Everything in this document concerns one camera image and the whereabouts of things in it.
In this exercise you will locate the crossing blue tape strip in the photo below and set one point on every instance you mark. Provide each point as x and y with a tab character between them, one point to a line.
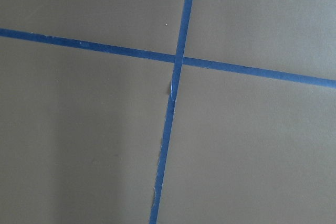
175	80

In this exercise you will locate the long blue tape strip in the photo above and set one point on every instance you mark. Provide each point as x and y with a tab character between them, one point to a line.
110	49

